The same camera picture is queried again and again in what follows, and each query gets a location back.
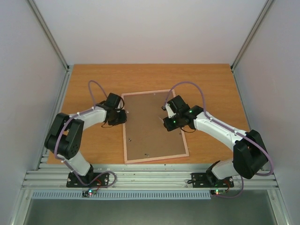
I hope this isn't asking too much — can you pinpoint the pink photo frame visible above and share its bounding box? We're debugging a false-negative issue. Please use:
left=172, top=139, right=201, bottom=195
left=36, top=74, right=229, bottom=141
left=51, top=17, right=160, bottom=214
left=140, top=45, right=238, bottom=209
left=122, top=90, right=189, bottom=164

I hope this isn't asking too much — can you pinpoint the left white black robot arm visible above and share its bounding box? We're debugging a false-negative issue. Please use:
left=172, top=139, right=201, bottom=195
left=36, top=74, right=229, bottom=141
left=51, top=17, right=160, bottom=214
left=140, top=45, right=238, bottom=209
left=44, top=93, right=127, bottom=187

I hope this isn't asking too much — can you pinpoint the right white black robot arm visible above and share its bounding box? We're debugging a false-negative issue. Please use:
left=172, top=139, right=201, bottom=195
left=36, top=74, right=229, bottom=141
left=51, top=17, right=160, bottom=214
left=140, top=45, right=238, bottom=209
left=162, top=96, right=269, bottom=187

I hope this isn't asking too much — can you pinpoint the right controller board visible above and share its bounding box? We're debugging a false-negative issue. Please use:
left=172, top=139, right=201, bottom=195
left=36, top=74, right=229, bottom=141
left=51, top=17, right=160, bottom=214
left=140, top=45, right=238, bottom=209
left=210, top=189, right=227, bottom=196

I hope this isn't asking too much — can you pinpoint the controller board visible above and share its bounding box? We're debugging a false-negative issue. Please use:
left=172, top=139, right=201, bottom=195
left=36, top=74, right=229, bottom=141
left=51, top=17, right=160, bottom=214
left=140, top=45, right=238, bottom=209
left=82, top=189, right=98, bottom=198
left=210, top=189, right=227, bottom=196

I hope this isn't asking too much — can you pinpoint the left controller board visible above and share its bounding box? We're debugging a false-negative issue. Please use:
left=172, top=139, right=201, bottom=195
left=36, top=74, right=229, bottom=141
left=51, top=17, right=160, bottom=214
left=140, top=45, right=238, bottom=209
left=82, top=189, right=98, bottom=198

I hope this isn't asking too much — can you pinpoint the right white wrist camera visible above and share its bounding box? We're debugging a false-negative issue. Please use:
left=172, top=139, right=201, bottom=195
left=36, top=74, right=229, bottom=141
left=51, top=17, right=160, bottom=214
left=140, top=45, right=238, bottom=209
left=165, top=103, right=176, bottom=118

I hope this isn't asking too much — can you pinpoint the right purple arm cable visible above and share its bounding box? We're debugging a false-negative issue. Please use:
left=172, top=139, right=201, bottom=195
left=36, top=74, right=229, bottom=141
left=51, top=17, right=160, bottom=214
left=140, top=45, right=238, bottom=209
left=161, top=81, right=274, bottom=199

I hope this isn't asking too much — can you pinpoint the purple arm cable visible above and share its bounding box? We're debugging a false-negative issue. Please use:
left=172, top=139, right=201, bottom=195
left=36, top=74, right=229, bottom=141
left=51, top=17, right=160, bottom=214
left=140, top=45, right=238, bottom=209
left=53, top=80, right=118, bottom=188
left=161, top=81, right=274, bottom=199

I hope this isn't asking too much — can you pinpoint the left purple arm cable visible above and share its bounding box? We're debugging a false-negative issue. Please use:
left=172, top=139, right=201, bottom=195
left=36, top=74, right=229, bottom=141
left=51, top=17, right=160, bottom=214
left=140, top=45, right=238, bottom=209
left=53, top=80, right=118, bottom=188

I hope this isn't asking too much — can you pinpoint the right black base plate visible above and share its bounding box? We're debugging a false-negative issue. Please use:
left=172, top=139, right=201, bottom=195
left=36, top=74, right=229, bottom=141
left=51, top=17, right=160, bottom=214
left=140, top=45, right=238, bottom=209
left=187, top=172, right=234, bottom=188

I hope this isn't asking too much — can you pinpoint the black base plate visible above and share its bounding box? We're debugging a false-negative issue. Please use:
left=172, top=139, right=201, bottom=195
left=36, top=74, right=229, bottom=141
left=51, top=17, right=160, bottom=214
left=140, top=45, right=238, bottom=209
left=66, top=172, right=109, bottom=188
left=187, top=172, right=234, bottom=188

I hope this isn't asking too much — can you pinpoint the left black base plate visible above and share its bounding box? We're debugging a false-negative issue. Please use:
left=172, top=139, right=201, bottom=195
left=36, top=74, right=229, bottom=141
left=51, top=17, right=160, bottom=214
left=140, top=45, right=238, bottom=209
left=66, top=172, right=109, bottom=188

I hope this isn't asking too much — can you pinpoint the aluminium front rail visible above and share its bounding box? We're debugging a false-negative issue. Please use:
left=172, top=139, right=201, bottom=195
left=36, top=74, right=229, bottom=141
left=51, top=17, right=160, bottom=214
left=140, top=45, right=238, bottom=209
left=21, top=163, right=279, bottom=190

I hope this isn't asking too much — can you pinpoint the grey slotted cable duct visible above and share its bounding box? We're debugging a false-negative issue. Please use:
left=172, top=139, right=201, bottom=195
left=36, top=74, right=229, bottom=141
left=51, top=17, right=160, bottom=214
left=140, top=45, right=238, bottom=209
left=32, top=190, right=211, bottom=200

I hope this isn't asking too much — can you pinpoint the left aluminium corner post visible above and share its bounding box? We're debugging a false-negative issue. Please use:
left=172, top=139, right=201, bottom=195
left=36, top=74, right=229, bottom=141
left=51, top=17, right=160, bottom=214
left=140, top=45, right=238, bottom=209
left=26, top=0, right=69, bottom=71

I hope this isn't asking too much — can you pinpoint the aluminium corner post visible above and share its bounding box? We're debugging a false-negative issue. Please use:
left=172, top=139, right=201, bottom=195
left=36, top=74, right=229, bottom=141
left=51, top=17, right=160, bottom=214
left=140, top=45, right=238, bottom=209
left=230, top=0, right=275, bottom=71
left=26, top=0, right=69, bottom=71

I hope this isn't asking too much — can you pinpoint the right aluminium corner post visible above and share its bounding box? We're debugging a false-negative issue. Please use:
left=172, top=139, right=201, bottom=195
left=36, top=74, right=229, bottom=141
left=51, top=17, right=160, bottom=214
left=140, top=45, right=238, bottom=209
left=230, top=0, right=275, bottom=71

